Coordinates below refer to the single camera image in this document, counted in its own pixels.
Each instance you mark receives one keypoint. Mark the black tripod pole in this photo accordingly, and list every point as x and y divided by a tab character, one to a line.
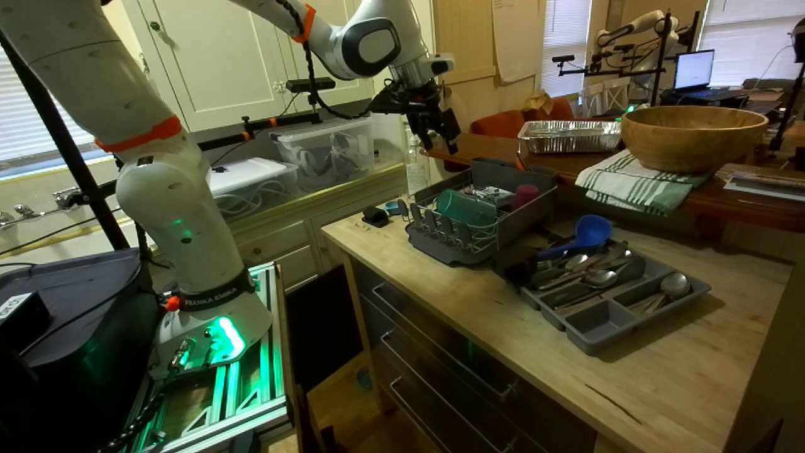
67	159

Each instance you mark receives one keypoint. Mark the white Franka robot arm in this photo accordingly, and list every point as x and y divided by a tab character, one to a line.
160	192

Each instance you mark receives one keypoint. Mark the black equipment case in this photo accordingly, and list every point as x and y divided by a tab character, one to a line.
67	353

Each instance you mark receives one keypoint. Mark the grey cutlery tray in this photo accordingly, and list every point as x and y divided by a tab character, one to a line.
606	294

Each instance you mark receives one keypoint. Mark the clear plastic storage bin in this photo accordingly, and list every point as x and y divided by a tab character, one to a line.
328	153

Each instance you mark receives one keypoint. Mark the purple plastic cup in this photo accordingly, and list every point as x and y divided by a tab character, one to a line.
527	194

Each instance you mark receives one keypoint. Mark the open laptop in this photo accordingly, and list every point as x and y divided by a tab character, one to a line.
694	69

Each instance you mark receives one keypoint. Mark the aluminium foil baking tray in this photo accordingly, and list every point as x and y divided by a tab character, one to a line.
570	137

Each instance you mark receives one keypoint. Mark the small black block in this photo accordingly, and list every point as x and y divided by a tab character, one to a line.
375	217

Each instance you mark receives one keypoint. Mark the black camera on stand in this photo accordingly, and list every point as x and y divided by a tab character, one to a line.
303	85

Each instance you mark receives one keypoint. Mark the green striped dish towel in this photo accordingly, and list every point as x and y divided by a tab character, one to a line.
638	186

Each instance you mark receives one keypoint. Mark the teal translucent plastic cup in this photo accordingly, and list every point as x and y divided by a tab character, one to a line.
464	208

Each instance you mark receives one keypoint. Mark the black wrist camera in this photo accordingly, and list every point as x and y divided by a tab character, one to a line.
389	99

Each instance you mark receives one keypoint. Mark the white storage box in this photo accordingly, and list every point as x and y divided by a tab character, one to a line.
249	186

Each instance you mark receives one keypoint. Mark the wooden table drawer unit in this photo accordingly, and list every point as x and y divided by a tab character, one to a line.
453	379

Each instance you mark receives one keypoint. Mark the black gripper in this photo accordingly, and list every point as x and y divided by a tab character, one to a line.
429	101

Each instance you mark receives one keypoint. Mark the aluminium profile robot mount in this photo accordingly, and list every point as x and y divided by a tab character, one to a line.
227	393

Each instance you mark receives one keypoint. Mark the metal spoon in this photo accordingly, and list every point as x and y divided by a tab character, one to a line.
673	285

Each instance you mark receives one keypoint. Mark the wooden bowl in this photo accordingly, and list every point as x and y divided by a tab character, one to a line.
694	140

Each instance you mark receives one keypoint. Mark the red orange cushion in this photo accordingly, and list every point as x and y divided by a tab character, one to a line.
512	122

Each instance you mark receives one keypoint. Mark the black metal stand frame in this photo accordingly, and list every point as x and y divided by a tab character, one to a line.
657	52

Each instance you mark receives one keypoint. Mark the blue plastic scoop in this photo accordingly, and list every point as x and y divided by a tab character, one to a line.
590	234

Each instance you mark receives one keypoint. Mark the white cabinet doors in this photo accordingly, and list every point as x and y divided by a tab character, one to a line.
227	76

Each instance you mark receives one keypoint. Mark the small blue round object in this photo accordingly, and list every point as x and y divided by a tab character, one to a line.
396	208

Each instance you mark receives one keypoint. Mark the grey dish drying rack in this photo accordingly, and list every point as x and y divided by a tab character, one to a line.
479	221

